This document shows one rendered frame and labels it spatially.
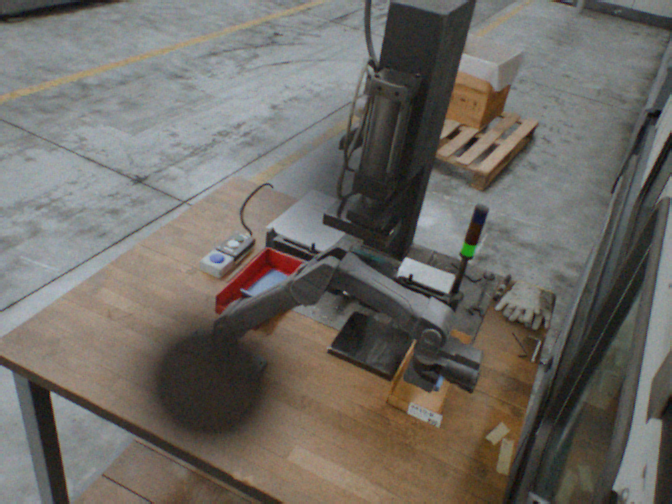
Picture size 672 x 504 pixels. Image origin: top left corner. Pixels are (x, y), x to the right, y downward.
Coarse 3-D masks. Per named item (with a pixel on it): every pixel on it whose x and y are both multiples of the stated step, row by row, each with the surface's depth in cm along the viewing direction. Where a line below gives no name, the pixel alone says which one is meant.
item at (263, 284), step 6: (270, 270) 170; (276, 270) 171; (270, 276) 168; (276, 276) 169; (282, 276) 169; (288, 276) 170; (258, 282) 165; (264, 282) 166; (252, 288) 163; (258, 288) 163; (264, 288) 164; (246, 294) 159; (252, 294) 157
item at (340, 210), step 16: (400, 192) 162; (336, 208) 158; (352, 208) 151; (368, 208) 152; (384, 208) 153; (336, 224) 155; (352, 224) 153; (368, 224) 150; (384, 224) 153; (368, 240) 154; (384, 240) 151
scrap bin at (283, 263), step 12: (264, 252) 169; (276, 252) 170; (252, 264) 164; (264, 264) 172; (276, 264) 172; (288, 264) 170; (300, 264) 168; (240, 276) 160; (252, 276) 167; (228, 288) 156; (240, 288) 163; (216, 300) 152; (228, 300) 158; (216, 312) 154
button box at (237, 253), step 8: (264, 184) 209; (240, 208) 194; (240, 216) 190; (248, 240) 177; (216, 248) 172; (224, 248) 172; (232, 248) 172; (240, 248) 173; (248, 248) 176; (232, 256) 171; (240, 256) 173
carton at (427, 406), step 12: (456, 336) 153; (468, 336) 151; (408, 360) 147; (396, 372) 138; (396, 384) 141; (408, 384) 144; (444, 384) 146; (396, 396) 137; (408, 396) 141; (420, 396) 142; (432, 396) 142; (444, 396) 134; (408, 408) 137; (420, 408) 135; (432, 408) 139; (432, 420) 135
